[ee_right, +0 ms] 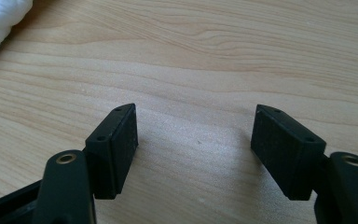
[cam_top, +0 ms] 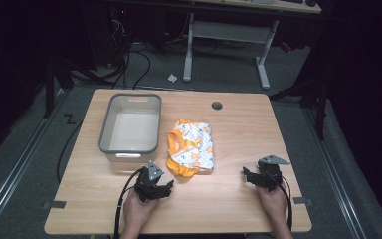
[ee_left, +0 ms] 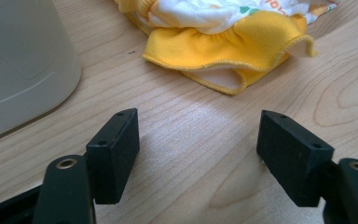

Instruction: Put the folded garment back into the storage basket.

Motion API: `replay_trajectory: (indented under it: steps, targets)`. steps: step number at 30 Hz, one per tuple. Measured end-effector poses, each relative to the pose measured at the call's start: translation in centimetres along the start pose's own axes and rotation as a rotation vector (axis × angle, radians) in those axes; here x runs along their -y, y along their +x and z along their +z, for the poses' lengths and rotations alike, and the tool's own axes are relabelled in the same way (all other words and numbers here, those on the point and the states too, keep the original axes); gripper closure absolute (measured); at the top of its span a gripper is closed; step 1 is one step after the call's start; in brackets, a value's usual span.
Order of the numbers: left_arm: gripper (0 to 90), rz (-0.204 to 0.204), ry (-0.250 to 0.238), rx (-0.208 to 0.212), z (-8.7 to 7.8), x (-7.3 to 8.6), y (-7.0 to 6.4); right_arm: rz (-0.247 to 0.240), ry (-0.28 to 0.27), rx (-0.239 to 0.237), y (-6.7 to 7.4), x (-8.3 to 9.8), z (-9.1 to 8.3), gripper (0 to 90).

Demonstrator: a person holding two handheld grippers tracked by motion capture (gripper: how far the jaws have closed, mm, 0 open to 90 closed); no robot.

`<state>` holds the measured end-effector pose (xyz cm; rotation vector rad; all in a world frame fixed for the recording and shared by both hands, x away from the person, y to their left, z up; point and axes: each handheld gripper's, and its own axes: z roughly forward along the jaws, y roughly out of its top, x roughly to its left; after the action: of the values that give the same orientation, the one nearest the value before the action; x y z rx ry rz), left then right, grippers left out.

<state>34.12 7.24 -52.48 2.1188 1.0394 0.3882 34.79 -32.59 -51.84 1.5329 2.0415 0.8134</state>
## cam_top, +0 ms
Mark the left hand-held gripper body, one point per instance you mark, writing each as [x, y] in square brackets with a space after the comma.
[147, 186]

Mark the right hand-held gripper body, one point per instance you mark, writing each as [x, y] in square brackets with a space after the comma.
[270, 172]

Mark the person's left hand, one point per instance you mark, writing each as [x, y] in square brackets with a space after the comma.
[138, 210]

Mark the person's right hand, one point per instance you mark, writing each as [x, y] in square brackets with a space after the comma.
[274, 202]

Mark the orange and white printed garment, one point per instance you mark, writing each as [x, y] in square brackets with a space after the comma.
[192, 147]

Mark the grey tape strip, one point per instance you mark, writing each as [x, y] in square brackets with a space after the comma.
[58, 204]
[302, 200]

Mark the grey plastic bin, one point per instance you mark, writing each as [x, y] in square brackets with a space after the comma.
[131, 127]

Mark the black metal stand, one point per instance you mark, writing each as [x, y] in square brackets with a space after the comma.
[315, 99]
[51, 86]

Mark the crumpled white paper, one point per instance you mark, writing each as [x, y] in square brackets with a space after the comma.
[172, 78]

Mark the small red object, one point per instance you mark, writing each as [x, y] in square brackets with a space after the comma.
[285, 47]

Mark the white-legged desk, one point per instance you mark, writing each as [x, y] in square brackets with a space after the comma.
[232, 31]

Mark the metal floor rail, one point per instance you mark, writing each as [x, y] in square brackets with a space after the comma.
[338, 179]
[16, 172]

